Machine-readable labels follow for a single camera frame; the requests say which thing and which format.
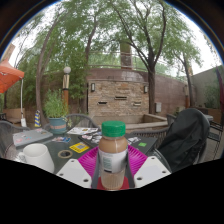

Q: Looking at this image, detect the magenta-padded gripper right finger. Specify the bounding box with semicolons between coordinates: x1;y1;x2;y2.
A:
126;144;172;190

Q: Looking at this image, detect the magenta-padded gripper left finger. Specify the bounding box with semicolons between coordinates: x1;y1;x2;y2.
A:
55;145;101;190

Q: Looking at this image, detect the green-capped brown drink bottle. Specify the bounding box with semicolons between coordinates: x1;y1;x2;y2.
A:
98;120;129;192

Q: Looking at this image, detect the brown tape roll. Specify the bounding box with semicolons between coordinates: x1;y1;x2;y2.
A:
57;149;74;159

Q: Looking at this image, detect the yellow square sticker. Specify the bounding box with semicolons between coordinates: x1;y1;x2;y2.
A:
69;141;91;154

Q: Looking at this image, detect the colourful sticker sheet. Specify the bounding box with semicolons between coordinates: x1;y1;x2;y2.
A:
51;135;72;144

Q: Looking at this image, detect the white ceramic mug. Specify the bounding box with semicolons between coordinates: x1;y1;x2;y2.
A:
16;143;55;174

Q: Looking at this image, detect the white printed booklet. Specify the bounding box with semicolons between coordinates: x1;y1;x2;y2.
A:
66;126;100;136

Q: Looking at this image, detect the black jacket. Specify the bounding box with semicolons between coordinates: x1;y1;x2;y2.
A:
156;107;211;174

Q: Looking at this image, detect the grey laptop with stickers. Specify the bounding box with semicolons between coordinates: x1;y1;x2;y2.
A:
12;127;54;149

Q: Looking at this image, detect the blue yellow striped cone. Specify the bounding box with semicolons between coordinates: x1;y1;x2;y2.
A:
34;109;42;128

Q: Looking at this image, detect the green plant in blue pot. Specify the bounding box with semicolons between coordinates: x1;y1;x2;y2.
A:
43;89;69;135

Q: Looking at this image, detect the dark metal patio chair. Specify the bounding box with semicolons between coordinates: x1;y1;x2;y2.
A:
208;119;224;143

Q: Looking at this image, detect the forked dark-trunk tree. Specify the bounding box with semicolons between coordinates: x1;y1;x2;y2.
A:
106;0;201;116

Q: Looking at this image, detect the slanting thin-trunk tree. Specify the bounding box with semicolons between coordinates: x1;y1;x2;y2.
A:
13;0;101;126

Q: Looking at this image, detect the orange canopy on white pole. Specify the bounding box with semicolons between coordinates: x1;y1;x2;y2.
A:
0;59;28;128

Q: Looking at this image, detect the globe-topped wooden lamp post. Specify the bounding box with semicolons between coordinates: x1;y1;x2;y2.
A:
62;66;72;111

